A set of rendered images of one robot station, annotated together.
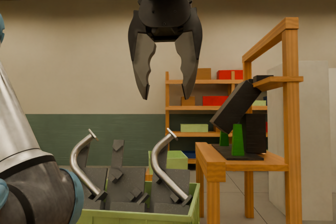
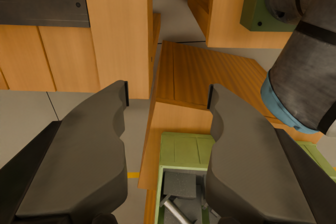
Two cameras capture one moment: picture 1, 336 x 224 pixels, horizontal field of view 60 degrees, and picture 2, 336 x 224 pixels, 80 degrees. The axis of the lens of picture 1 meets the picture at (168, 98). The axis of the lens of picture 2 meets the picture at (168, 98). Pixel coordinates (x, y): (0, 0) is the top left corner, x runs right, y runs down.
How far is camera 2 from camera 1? 0.37 m
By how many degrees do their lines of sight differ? 62
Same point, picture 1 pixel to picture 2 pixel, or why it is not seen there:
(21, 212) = (324, 24)
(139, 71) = (240, 104)
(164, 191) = (188, 212)
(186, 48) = (83, 146)
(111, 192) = not seen: hidden behind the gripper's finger
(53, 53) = not seen: outside the picture
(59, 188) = (296, 84)
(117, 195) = not seen: hidden behind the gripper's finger
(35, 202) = (315, 46)
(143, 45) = (258, 164)
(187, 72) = (103, 96)
